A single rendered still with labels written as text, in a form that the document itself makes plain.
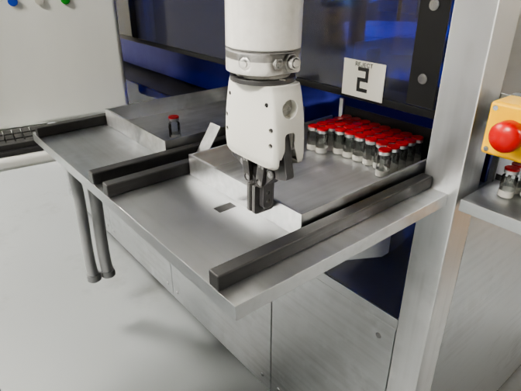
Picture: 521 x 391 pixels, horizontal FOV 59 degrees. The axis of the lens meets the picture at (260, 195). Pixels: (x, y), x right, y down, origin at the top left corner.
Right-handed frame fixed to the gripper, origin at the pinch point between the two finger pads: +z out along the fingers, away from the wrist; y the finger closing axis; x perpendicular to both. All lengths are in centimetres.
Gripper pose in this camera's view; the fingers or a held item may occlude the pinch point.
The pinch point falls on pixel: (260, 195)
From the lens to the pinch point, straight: 59.1
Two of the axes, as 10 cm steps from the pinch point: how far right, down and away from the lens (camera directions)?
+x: -7.7, 2.7, -5.7
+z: -0.2, 8.9, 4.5
